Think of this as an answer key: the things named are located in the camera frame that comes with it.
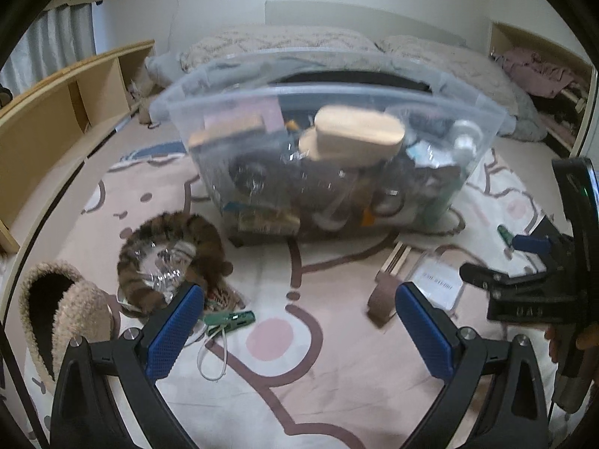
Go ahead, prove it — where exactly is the brown furry scrunchie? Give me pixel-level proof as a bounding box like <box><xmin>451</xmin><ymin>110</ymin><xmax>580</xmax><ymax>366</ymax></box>
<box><xmin>117</xmin><ymin>211</ymin><xmax>238</xmax><ymax>316</ymax></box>

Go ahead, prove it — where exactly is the right hand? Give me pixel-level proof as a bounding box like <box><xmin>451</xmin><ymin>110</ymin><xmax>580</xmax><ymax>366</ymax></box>
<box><xmin>543</xmin><ymin>321</ymin><xmax>599</xmax><ymax>366</ymax></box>

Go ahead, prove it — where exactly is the wooden comb box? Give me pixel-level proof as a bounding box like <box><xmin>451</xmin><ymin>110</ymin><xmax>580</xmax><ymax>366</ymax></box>
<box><xmin>379</xmin><ymin>241</ymin><xmax>412</xmax><ymax>276</ymax></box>

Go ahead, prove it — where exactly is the wooden bedside shelf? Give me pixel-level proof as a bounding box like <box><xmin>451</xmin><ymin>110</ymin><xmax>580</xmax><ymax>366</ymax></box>
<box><xmin>1</xmin><ymin>40</ymin><xmax>154</xmax><ymax>254</ymax></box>

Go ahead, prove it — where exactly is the beige textured pillow right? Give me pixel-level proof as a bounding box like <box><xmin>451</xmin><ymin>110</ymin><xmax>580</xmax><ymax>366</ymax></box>
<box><xmin>377</xmin><ymin>34</ymin><xmax>519</xmax><ymax>117</ymax></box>

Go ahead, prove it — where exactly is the beige textured pillow left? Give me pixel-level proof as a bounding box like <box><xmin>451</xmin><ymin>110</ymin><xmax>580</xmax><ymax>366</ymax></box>
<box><xmin>180</xmin><ymin>24</ymin><xmax>379</xmax><ymax>73</ymax></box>

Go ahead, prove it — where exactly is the pink small box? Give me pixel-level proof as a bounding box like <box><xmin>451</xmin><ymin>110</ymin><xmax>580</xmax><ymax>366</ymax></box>
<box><xmin>260</xmin><ymin>100</ymin><xmax>285</xmax><ymax>133</ymax></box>

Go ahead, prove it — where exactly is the beige fluffy slipper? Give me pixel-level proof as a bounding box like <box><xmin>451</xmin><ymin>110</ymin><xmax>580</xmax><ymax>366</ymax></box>
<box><xmin>18</xmin><ymin>260</ymin><xmax>116</xmax><ymax>392</ymax></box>

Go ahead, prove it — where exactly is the brown tape roll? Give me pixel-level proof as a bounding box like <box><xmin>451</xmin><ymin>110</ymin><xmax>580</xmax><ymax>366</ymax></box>
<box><xmin>367</xmin><ymin>272</ymin><xmax>402</xmax><ymax>329</ymax></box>

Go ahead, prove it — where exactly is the green clip with cord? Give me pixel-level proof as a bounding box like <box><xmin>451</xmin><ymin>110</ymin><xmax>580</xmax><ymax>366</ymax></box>
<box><xmin>196</xmin><ymin>310</ymin><xmax>256</xmax><ymax>382</ymax></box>

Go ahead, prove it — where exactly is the clear plastic storage bin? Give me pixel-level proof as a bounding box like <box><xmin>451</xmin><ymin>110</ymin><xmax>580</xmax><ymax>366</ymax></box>
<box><xmin>149</xmin><ymin>49</ymin><xmax>515</xmax><ymax>241</ymax></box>

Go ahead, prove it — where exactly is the oval wooden block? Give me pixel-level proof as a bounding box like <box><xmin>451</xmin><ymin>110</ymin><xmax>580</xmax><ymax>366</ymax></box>
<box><xmin>298</xmin><ymin>104</ymin><xmax>406</xmax><ymax>168</ymax></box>

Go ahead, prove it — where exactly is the grey curtain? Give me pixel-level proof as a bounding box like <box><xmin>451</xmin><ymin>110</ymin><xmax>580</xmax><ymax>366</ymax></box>
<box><xmin>1</xmin><ymin>3</ymin><xmax>97</xmax><ymax>95</ymax></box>

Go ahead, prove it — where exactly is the beige textured pillow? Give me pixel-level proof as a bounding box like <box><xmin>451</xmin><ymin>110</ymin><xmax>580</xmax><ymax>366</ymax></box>
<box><xmin>180</xmin><ymin>24</ymin><xmax>379</xmax><ymax>73</ymax></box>
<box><xmin>377</xmin><ymin>34</ymin><xmax>519</xmax><ymax>117</ymax></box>

